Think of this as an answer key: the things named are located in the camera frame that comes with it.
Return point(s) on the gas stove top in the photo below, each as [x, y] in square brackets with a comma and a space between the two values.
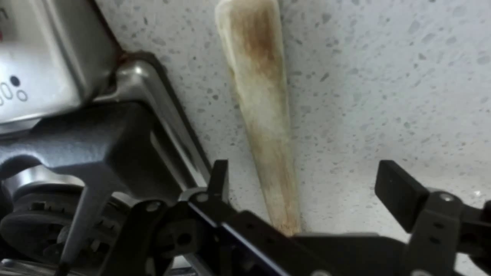
[61, 143]

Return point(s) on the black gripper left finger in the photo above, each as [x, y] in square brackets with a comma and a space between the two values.
[169, 239]

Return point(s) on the stove gas burner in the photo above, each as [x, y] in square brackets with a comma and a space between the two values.
[35, 184]

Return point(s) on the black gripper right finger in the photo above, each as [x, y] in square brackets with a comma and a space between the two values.
[434, 230]

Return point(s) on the wooden spatula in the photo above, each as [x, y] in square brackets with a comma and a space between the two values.
[261, 101]

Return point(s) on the stainless steel gas range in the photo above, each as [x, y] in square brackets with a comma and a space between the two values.
[170, 147]

